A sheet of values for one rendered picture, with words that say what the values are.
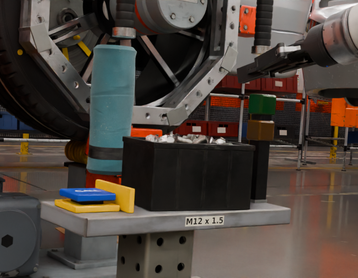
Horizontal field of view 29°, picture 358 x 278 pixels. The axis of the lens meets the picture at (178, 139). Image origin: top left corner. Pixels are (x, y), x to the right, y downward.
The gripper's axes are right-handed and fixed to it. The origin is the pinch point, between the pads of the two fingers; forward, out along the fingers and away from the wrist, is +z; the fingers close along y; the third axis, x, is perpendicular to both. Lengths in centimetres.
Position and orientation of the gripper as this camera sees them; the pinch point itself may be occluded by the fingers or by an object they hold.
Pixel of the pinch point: (252, 71)
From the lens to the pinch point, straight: 134.3
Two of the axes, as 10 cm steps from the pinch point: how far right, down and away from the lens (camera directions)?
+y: -7.7, -0.2, -6.4
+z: -6.3, 1.8, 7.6
